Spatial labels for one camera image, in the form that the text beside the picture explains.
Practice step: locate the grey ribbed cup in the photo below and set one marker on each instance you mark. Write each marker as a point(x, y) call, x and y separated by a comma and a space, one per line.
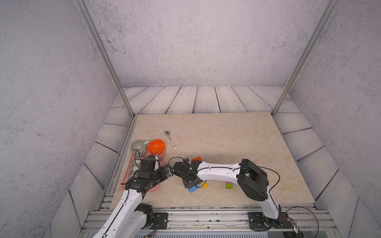
point(139, 148)

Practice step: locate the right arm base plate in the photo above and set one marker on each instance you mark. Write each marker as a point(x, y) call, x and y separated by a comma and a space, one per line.
point(258, 222)

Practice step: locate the orange long lego brick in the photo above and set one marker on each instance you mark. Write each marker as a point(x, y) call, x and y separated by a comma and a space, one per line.
point(197, 159)

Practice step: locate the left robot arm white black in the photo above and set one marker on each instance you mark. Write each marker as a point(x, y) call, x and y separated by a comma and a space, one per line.
point(131, 215)

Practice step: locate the right frame post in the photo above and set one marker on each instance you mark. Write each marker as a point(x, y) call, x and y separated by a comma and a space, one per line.
point(316, 34)

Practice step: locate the frame post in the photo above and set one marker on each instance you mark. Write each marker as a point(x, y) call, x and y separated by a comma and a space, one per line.
point(316, 34)
point(86, 16)

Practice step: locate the metal spoon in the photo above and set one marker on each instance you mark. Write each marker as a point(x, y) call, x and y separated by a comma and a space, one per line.
point(167, 133)

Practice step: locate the orange plastic bowl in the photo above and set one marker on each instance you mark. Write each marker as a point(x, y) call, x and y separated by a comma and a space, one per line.
point(156, 147)

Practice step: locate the pink tray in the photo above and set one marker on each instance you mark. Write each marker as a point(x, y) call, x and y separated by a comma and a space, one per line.
point(147, 154)

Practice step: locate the green checkered cloth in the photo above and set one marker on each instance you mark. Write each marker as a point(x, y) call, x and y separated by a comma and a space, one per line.
point(134, 166)

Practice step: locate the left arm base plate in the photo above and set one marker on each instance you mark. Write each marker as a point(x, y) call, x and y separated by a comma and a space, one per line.
point(156, 221)

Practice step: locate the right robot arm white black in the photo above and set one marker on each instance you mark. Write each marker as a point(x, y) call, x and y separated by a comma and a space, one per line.
point(252, 180)

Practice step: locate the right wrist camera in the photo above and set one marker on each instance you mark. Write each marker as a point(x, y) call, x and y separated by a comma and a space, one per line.
point(180, 169)

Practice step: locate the left frame post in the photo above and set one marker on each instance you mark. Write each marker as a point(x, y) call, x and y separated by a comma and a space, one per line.
point(86, 16)

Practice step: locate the long blue lego brick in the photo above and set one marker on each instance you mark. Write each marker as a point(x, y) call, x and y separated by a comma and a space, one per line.
point(193, 189)

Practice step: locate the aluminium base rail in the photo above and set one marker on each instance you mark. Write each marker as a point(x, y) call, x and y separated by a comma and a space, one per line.
point(311, 221)

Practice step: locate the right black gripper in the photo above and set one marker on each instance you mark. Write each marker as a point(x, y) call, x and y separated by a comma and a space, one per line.
point(186, 185)

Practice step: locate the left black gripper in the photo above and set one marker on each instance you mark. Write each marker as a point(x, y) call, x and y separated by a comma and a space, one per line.
point(164, 175)

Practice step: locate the yellow lego brick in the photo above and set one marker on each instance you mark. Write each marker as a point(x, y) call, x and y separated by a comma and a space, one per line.
point(204, 185)

